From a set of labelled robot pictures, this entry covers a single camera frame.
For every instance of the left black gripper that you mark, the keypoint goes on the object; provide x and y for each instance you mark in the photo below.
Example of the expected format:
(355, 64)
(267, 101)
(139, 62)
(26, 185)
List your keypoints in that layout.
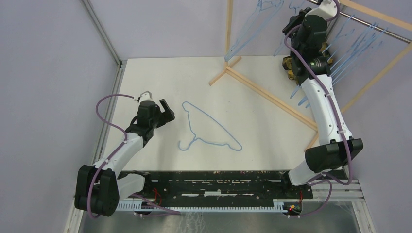
(166, 116)

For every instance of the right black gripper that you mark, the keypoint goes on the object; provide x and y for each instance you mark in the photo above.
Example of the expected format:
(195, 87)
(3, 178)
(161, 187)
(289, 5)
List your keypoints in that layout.
(297, 19)

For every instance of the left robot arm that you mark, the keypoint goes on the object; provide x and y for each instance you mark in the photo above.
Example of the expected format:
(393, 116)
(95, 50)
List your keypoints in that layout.
(99, 189)

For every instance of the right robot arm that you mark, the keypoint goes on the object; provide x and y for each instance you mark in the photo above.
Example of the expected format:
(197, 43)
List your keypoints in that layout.
(309, 67)

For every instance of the yellow plaid shirt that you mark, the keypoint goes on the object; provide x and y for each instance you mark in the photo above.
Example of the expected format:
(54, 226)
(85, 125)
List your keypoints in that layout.
(318, 62)

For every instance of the metal rack rod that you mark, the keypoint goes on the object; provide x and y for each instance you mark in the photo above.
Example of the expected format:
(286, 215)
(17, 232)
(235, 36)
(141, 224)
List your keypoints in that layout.
(370, 23)

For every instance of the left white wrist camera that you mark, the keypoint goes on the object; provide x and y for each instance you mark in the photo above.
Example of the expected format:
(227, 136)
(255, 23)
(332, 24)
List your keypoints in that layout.
(145, 96)

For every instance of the wooden clothes rack frame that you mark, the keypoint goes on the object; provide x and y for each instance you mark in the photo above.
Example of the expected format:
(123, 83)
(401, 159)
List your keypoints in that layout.
(358, 6)

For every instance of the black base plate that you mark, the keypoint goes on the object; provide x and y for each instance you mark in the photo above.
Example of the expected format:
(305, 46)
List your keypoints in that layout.
(223, 190)

